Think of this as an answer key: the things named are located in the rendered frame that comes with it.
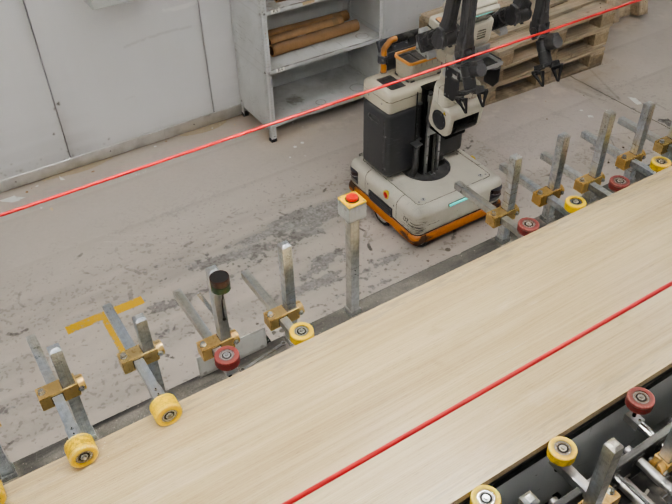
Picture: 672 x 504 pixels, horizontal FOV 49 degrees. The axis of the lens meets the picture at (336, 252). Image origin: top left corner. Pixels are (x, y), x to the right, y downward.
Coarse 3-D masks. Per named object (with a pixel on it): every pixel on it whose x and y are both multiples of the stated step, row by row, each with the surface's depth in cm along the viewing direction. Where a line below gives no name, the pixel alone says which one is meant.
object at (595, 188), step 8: (544, 152) 334; (544, 160) 334; (552, 160) 329; (568, 168) 324; (568, 176) 325; (576, 176) 320; (592, 184) 315; (592, 192) 316; (600, 192) 312; (608, 192) 311
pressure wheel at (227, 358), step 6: (222, 348) 237; (228, 348) 237; (234, 348) 237; (216, 354) 236; (222, 354) 236; (228, 354) 235; (234, 354) 235; (216, 360) 234; (222, 360) 234; (228, 360) 234; (234, 360) 234; (216, 366) 236; (222, 366) 233; (228, 366) 233; (234, 366) 235
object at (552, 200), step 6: (504, 162) 323; (504, 168) 320; (522, 174) 316; (522, 180) 313; (528, 180) 312; (528, 186) 311; (534, 186) 309; (540, 186) 309; (552, 198) 302; (558, 198) 302; (552, 204) 302; (558, 204) 299; (558, 210) 301; (564, 210) 298
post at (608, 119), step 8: (608, 112) 298; (608, 120) 299; (600, 128) 304; (608, 128) 301; (600, 136) 306; (608, 136) 305; (600, 144) 307; (600, 152) 309; (592, 160) 314; (600, 160) 312; (592, 168) 316; (600, 168) 315; (592, 176) 318
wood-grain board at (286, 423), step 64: (640, 192) 297; (512, 256) 269; (576, 256) 269; (640, 256) 268; (384, 320) 246; (448, 320) 246; (512, 320) 245; (576, 320) 245; (640, 320) 244; (256, 384) 227; (320, 384) 226; (384, 384) 226; (448, 384) 226; (512, 384) 225; (576, 384) 225; (640, 384) 226; (128, 448) 210; (192, 448) 210; (256, 448) 210; (320, 448) 209; (448, 448) 208; (512, 448) 208
